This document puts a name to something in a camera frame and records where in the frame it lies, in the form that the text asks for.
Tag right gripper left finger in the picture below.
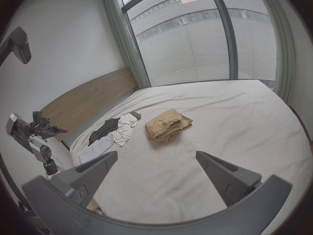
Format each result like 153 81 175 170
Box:
52 151 118 209

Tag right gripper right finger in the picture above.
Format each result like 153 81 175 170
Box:
196 151 262 208

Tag tan shorts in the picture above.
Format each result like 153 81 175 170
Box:
145 108 193 144

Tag bed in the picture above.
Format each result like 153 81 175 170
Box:
40 67 313 226

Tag pale blue garment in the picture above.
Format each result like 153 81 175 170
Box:
79 134 115 165

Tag black garment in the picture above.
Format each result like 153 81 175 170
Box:
89 118 121 146

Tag cream garment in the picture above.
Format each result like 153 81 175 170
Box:
113 115 139 147

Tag grey-green curtain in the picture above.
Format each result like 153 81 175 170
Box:
101 0 151 89
254 0 297 102

